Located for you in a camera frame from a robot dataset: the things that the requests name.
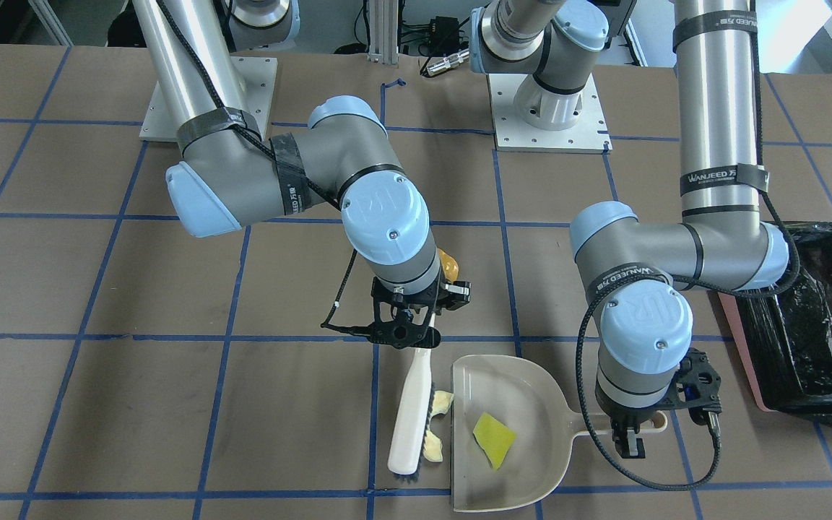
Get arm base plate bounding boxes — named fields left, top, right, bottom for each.
left=139, top=56, right=278, bottom=144
left=487, top=74, right=613, bottom=154

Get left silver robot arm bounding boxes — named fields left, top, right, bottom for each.
left=469, top=1, right=797, bottom=458

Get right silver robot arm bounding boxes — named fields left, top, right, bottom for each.
left=134, top=1, right=471, bottom=349

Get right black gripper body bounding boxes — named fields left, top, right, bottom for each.
left=369, top=279, right=471, bottom=349

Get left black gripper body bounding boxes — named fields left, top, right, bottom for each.
left=608, top=348, right=722, bottom=442

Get pink bin with black bag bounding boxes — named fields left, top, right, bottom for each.
left=720, top=222, right=832, bottom=427

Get beige hand brush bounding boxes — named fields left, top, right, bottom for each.
left=387, top=347, right=433, bottom=482

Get aluminium frame post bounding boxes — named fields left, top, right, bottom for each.
left=365, top=0, right=400, bottom=68

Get beige plastic dustpan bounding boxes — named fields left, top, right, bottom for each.
left=449, top=354, right=668, bottom=514

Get pale crescent bread piece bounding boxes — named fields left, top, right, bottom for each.
left=423, top=390, right=456, bottom=463

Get yellow sponge piece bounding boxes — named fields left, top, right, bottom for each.
left=472, top=412, right=517, bottom=471

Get orange potato toy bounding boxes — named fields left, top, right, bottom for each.
left=437, top=248, right=459, bottom=283

